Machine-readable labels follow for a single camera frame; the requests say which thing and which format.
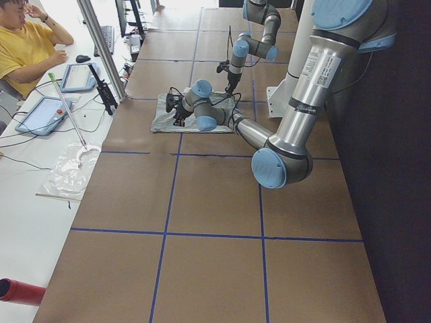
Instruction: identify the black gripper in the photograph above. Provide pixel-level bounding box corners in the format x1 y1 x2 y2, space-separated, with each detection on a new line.
225 71 240 94
173 102 189 127

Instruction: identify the striped polo shirt white collar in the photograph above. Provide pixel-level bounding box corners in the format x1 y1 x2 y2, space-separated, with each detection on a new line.
151 92 236 133

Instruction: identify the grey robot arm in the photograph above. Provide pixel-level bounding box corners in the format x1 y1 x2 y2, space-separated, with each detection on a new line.
166 1 399 188
218 0 281 94

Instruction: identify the black clamp stand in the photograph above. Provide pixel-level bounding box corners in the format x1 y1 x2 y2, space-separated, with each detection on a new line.
88 64 118 116

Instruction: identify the blue teach pendant far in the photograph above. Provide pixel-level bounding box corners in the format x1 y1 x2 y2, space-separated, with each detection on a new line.
60 63 100 93

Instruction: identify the blue teach pendant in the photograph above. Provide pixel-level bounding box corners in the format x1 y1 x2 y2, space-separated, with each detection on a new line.
60 63 100 93
15 96 67 136

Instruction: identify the black keyboard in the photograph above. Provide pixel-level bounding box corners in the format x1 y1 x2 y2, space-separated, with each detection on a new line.
100 26 115 54

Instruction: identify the black computer mouse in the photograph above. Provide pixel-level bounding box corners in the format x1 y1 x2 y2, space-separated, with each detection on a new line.
75 55 91 64

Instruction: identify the clear plastic bag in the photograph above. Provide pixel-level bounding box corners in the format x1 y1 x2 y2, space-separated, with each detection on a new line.
36 142 102 201

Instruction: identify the blue teach pendant near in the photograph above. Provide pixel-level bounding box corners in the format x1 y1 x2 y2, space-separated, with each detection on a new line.
15 96 67 136

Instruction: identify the long grabber stick green tip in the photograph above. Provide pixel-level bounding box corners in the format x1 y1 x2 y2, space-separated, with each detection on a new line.
48 72 88 151

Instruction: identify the person in yellow shirt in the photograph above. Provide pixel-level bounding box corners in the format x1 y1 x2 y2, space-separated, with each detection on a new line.
1 1 74 99

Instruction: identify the red cylinder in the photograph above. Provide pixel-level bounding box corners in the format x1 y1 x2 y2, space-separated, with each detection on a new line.
1 278 46 306

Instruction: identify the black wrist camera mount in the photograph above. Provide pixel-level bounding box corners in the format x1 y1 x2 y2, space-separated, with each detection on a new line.
165 87 182 113
216 59 230 73

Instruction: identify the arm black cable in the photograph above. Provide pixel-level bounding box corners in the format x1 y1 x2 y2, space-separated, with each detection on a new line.
168 86 243 129
227 25 262 68

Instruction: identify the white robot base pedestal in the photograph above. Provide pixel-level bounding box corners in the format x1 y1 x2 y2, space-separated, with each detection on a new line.
267 0 314 118

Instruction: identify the aluminium frame post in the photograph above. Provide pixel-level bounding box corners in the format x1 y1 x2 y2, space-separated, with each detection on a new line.
77 0 127 102

